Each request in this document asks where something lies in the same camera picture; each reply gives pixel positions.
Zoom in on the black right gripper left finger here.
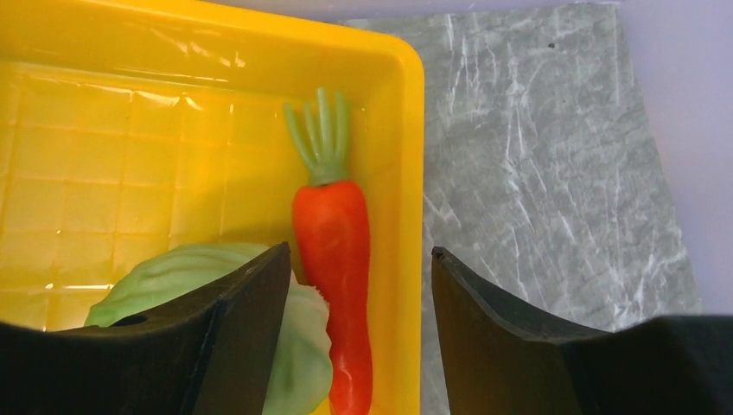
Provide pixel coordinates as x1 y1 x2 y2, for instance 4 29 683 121
1 242 291 414

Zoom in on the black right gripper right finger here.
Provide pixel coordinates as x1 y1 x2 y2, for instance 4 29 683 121
431 247 732 414

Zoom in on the orange carrot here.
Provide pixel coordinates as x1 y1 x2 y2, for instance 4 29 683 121
284 87 373 414

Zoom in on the green cabbage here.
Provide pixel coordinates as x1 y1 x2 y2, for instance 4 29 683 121
85 242 334 414

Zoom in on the yellow plastic tray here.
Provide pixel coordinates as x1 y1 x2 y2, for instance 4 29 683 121
1 1 424 414

